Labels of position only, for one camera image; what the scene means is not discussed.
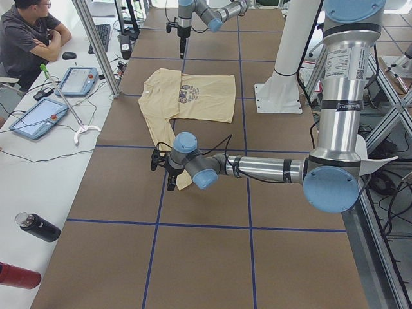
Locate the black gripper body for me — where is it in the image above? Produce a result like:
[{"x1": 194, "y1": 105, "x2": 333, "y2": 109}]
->
[
  {"x1": 166, "y1": 167, "x2": 179, "y2": 184},
  {"x1": 178, "y1": 26, "x2": 191, "y2": 48}
]

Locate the cream long-sleeve printed shirt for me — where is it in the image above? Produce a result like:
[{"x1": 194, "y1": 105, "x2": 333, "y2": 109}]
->
[{"x1": 138, "y1": 67, "x2": 236, "y2": 191}]

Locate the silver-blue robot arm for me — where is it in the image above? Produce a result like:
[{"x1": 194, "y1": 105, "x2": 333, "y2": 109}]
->
[
  {"x1": 165, "y1": 1, "x2": 385, "y2": 213},
  {"x1": 176, "y1": 0, "x2": 249, "y2": 59}
]

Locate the black box with label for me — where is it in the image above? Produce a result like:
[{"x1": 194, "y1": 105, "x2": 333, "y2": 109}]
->
[{"x1": 117, "y1": 34, "x2": 133, "y2": 60}]

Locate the black keyboard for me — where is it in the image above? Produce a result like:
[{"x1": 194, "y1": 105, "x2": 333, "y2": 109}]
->
[{"x1": 95, "y1": 24, "x2": 111, "y2": 52}]

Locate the reacher grabber stick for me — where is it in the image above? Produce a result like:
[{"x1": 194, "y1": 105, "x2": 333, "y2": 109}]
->
[{"x1": 40, "y1": 64, "x2": 101, "y2": 147}]

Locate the far blue teach pendant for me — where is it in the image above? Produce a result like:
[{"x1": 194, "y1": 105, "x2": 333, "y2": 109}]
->
[{"x1": 58, "y1": 67, "x2": 98, "y2": 97}]

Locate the blue teach pendant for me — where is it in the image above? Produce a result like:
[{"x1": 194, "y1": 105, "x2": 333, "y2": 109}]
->
[
  {"x1": 9, "y1": 98, "x2": 68, "y2": 140},
  {"x1": 58, "y1": 67, "x2": 98, "y2": 97}
]

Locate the black computer mouse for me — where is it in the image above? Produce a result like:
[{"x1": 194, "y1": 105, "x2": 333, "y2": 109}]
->
[{"x1": 62, "y1": 51, "x2": 77, "y2": 60}]

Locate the near blue teach pendant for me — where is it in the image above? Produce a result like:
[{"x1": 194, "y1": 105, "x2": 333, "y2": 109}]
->
[{"x1": 9, "y1": 98, "x2": 68, "y2": 140}]

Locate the black water bottle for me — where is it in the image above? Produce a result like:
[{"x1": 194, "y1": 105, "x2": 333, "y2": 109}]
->
[{"x1": 14, "y1": 212, "x2": 61, "y2": 242}]

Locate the seated person dark shirt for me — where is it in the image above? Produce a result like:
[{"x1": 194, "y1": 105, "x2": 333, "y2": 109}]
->
[{"x1": 1, "y1": 0, "x2": 71, "y2": 91}]

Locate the red water bottle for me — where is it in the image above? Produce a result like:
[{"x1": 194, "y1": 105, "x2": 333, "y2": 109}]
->
[{"x1": 1, "y1": 262, "x2": 41, "y2": 289}]

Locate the white plastic chair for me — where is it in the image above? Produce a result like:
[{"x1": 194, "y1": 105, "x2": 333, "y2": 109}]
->
[{"x1": 355, "y1": 135, "x2": 398, "y2": 176}]

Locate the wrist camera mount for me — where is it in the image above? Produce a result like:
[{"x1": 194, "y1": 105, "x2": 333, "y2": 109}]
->
[
  {"x1": 150, "y1": 147, "x2": 168, "y2": 171},
  {"x1": 166, "y1": 20, "x2": 178, "y2": 33}
]

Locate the aluminium frame post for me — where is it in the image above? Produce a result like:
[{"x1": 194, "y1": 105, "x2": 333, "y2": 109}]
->
[{"x1": 72, "y1": 0, "x2": 120, "y2": 98}]

